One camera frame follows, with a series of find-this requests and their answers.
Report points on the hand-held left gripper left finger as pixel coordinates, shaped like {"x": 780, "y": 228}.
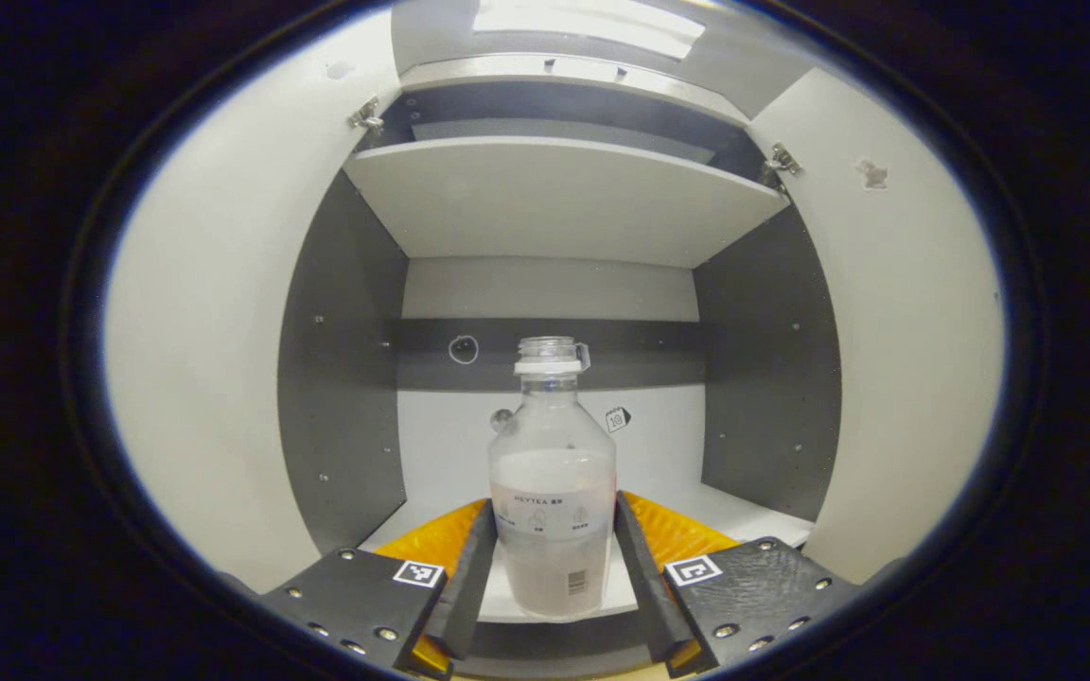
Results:
{"x": 465, "y": 586}

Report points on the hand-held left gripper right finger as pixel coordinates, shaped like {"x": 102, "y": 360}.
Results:
{"x": 644, "y": 586}

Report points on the clear plastic bottle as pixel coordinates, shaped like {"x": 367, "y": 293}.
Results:
{"x": 553, "y": 492}

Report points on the grey cabinet door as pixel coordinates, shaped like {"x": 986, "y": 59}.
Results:
{"x": 905, "y": 359}

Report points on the grey cabinet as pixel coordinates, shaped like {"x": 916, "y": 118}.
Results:
{"x": 554, "y": 199}

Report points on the large ceiling light panel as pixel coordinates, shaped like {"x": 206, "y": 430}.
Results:
{"x": 592, "y": 24}

